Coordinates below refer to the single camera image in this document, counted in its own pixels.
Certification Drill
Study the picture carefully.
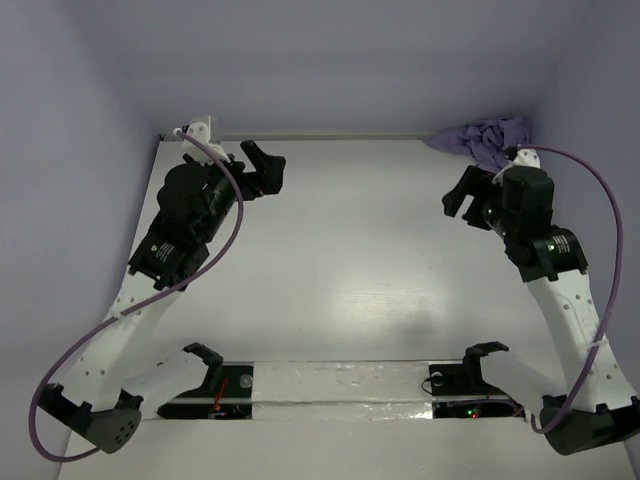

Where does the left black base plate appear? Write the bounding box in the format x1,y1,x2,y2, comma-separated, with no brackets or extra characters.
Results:
157,363,254,420

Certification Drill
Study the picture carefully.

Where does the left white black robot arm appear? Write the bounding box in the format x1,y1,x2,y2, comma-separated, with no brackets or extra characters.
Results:
28,137,286,461

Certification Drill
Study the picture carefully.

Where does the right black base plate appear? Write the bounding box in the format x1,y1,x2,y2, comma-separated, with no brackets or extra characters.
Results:
421,363,525,419

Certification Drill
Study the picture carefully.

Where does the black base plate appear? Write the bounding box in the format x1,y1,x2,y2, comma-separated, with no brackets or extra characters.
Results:
421,363,525,419
157,363,254,420

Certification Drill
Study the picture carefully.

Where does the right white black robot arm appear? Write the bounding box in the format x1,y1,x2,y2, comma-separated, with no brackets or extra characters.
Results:
442,166,639,456

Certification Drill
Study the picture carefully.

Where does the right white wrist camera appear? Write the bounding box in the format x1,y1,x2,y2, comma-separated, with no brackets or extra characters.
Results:
492,147,541,185

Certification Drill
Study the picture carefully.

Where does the purple t shirt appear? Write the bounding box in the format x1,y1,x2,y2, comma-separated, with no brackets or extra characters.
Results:
422,116,532,173

